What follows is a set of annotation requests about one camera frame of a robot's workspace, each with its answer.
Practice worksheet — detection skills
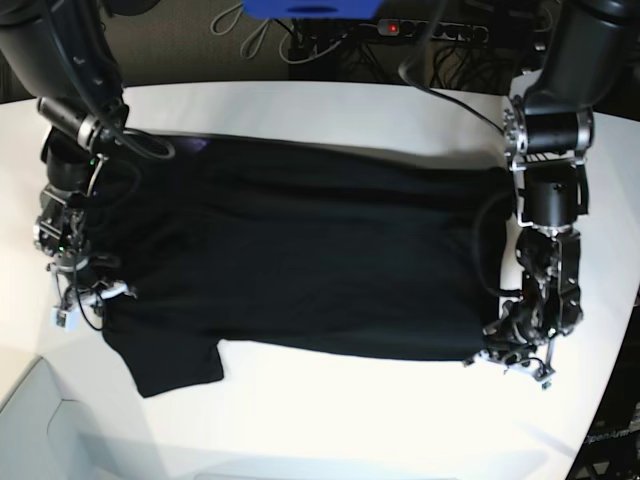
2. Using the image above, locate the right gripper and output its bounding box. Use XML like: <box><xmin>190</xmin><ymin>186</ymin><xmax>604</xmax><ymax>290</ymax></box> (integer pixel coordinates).
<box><xmin>47</xmin><ymin>249</ymin><xmax>136</xmax><ymax>330</ymax></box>

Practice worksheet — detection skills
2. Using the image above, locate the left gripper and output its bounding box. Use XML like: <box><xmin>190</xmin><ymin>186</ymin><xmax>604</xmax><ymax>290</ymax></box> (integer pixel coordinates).
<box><xmin>463</xmin><ymin>299</ymin><xmax>564</xmax><ymax>380</ymax></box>

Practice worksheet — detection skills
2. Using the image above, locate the black t-shirt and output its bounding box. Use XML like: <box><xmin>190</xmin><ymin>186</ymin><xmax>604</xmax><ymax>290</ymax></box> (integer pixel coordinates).
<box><xmin>86</xmin><ymin>139</ymin><xmax>512</xmax><ymax>398</ymax></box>

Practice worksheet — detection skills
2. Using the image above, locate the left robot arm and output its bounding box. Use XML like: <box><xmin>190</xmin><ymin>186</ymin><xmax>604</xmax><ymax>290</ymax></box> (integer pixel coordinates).
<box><xmin>385</xmin><ymin>1</ymin><xmax>639</xmax><ymax>382</ymax></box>

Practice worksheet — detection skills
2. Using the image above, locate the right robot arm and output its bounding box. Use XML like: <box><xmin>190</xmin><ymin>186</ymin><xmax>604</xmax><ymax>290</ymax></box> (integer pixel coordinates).
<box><xmin>1</xmin><ymin>1</ymin><xmax>175</xmax><ymax>331</ymax></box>

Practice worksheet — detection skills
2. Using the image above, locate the black power strip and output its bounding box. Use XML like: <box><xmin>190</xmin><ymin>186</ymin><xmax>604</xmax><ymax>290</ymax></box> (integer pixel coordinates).
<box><xmin>375</xmin><ymin>17</ymin><xmax>490</xmax><ymax>45</ymax></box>

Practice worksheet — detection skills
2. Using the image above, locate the blue box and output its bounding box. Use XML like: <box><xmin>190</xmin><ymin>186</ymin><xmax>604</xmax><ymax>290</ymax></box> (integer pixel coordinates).
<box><xmin>242</xmin><ymin>0</ymin><xmax>382</xmax><ymax>19</ymax></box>

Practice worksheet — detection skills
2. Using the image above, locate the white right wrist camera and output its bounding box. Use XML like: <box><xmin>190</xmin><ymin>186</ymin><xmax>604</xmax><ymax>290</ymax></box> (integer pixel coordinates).
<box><xmin>50</xmin><ymin>306</ymin><xmax>80</xmax><ymax>332</ymax></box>

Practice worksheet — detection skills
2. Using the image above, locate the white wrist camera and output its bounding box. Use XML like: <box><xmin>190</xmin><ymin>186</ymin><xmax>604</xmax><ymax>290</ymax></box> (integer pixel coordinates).
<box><xmin>50</xmin><ymin>306</ymin><xmax>80</xmax><ymax>332</ymax></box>
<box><xmin>537</xmin><ymin>373</ymin><xmax>554</xmax><ymax>391</ymax></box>

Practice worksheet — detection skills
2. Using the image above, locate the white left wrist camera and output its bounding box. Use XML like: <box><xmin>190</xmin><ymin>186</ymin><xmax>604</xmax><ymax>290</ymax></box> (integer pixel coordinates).
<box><xmin>537</xmin><ymin>373</ymin><xmax>554</xmax><ymax>391</ymax></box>

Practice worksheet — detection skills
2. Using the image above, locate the white cable loop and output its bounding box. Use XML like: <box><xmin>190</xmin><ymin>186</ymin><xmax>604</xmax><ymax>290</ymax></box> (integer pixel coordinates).
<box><xmin>209</xmin><ymin>9</ymin><xmax>281</xmax><ymax>59</ymax></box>

